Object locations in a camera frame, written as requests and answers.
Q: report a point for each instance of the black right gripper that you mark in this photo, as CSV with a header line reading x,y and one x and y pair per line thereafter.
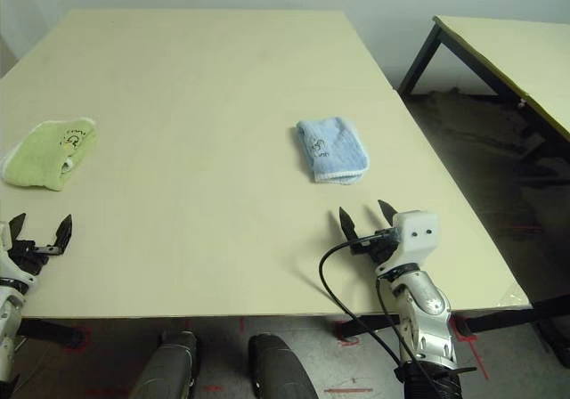
x,y
376,247

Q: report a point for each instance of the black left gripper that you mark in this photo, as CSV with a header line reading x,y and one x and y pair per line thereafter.
x,y
26,252

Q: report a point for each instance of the green towel with white trim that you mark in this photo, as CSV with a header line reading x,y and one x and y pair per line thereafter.
x,y
49,154

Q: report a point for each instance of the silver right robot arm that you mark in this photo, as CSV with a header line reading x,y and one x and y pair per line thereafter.
x,y
427,323

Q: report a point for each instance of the folded light blue towel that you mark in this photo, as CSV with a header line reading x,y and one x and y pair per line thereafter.
x,y
331,149

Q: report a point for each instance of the black table leg bar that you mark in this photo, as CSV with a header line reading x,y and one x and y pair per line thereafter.
x,y
53,330
490,316

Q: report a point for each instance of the grey left robot leg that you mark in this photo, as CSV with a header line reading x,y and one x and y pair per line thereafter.
x,y
167,363

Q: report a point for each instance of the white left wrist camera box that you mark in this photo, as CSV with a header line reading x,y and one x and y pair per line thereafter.
x,y
4,234

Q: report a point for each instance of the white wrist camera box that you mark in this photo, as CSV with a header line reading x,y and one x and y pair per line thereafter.
x,y
4,234
412,238

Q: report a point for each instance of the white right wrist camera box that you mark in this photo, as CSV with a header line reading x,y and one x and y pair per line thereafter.
x,y
412,238

